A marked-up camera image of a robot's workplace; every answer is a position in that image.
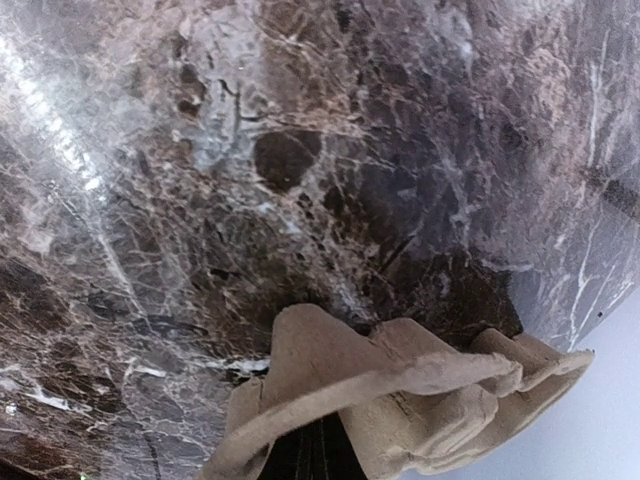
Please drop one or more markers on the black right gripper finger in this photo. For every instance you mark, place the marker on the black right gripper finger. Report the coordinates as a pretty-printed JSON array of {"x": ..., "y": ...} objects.
[{"x": 318, "y": 451}]

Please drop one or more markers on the brown cardboard cup carrier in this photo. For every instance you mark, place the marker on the brown cardboard cup carrier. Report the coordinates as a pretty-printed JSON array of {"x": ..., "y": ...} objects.
[{"x": 407, "y": 400}]

